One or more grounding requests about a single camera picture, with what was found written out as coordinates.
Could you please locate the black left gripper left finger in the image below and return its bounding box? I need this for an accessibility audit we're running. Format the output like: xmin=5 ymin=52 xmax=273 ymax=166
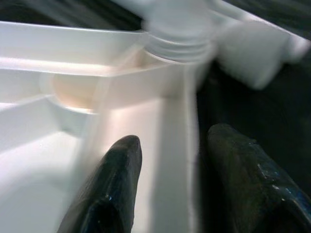
xmin=57 ymin=134 xmax=143 ymax=233

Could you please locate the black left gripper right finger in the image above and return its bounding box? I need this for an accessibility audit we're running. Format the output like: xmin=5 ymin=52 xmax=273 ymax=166
xmin=207 ymin=123 xmax=311 ymax=233

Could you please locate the white plastic table top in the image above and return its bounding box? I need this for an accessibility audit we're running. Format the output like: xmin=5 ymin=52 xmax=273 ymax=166
xmin=0 ymin=20 xmax=214 ymax=233

